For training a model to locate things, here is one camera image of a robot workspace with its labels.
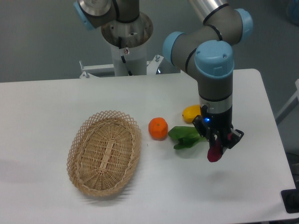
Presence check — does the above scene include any yellow mango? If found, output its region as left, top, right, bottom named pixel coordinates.
left=182, top=105, right=201, bottom=123

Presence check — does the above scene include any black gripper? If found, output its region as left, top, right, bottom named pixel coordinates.
left=192, top=105, right=244, bottom=155

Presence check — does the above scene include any white metal base frame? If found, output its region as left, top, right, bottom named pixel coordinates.
left=79, top=55, right=182, bottom=78

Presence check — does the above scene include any black cable on pedestal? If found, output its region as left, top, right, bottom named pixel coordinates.
left=118, top=36, right=133, bottom=77

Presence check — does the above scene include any green bok choy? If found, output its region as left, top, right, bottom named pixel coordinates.
left=168, top=126, right=206, bottom=150

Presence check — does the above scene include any purple sweet potato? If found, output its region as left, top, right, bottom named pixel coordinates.
left=207, top=138, right=222, bottom=162

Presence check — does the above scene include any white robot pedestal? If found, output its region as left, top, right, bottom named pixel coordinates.
left=101, top=13, right=154, bottom=77

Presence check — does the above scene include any blue object top right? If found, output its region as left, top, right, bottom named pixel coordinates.
left=286, top=0, right=299, bottom=26

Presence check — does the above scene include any orange tangerine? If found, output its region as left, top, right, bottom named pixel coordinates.
left=148, top=117, right=168, bottom=140

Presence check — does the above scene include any black box at table edge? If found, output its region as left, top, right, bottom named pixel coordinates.
left=281, top=189, right=299, bottom=214

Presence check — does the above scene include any white furniture leg right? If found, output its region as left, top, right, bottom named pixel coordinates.
left=275, top=79, right=299, bottom=125

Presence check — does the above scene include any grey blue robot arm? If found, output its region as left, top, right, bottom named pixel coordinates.
left=73, top=0, right=253, bottom=162

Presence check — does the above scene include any woven wicker basket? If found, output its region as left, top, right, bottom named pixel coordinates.
left=67, top=111, right=142, bottom=197

